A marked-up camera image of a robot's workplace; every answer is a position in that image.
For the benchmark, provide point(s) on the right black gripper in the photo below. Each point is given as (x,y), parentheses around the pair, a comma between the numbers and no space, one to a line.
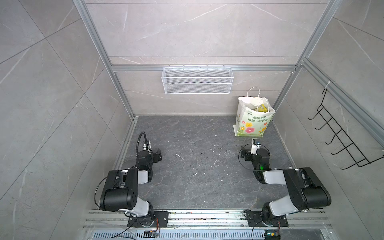
(245,153)

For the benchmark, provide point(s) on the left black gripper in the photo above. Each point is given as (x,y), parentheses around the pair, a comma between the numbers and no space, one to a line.
(156,155)

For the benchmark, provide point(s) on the floral paper bag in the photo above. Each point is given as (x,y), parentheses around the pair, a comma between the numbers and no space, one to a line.
(249,122)

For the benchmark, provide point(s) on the yellow snack packet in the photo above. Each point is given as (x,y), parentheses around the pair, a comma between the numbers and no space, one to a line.
(262,108)

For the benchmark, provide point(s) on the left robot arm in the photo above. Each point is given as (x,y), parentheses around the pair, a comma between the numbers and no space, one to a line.
(120,190)

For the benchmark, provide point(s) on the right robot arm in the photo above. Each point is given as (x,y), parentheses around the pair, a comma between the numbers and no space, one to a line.
(305,190)

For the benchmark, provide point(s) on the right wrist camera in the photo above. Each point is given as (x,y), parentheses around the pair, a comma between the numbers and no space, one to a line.
(255,146)

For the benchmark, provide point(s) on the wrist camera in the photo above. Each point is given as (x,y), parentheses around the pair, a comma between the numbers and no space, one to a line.
(147,146)
(255,146)

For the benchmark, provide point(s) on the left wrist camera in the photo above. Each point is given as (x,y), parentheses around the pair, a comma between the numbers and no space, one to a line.
(147,146)

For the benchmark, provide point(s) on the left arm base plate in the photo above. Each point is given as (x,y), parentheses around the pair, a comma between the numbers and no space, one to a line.
(152,220)

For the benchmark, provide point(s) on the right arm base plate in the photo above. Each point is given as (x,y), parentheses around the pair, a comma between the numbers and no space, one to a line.
(263,219)

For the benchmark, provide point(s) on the white wire mesh basket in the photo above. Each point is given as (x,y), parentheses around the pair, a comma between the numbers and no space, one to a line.
(194,80)

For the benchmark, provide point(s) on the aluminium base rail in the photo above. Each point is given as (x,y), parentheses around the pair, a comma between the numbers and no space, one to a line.
(219,224)

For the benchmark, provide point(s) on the black wire hook rack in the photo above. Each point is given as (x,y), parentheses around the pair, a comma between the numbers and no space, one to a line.
(340,134)

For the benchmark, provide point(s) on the aluminium frame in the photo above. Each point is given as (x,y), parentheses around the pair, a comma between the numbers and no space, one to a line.
(371,125)

